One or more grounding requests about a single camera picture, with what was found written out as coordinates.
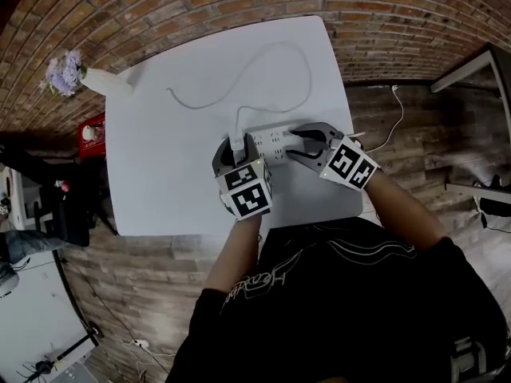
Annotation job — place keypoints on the purple flowers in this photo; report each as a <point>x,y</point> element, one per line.
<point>64,74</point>

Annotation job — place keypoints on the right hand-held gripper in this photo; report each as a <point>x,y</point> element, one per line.
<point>349,164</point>

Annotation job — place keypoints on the red box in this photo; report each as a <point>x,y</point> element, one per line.
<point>93,146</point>

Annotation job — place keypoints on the grey waist-mounted device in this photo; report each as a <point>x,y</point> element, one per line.
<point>469,359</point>

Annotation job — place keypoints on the black printed shirt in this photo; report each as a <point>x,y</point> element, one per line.
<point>339,313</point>

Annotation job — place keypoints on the white vase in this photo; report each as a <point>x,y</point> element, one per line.
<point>108,83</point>

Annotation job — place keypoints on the small white extension socket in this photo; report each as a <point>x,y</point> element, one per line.
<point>140,343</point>

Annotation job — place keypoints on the white cabinet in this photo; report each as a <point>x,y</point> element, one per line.
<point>18,210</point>

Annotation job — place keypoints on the white power strip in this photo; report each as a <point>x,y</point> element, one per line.
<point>275,146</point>

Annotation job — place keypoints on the dark table with white legs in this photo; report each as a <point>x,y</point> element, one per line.
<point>459,76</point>

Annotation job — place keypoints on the black flexible tripod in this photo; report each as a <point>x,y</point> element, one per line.
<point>40,367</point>

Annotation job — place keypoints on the person's right forearm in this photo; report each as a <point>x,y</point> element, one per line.
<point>403,210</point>

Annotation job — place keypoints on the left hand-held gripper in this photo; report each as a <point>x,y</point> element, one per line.
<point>247,194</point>

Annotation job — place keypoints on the black rod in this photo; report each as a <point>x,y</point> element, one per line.
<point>76,347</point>

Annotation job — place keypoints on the black device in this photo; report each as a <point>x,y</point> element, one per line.
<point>495,206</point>

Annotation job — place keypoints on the black office chair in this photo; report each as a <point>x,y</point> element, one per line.
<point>72,214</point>

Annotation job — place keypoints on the white desk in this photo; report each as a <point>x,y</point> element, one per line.
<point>36,325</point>

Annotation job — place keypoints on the grey box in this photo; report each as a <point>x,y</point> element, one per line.
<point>80,373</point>

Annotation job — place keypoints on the person's left forearm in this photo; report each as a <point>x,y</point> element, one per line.
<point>235,253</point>

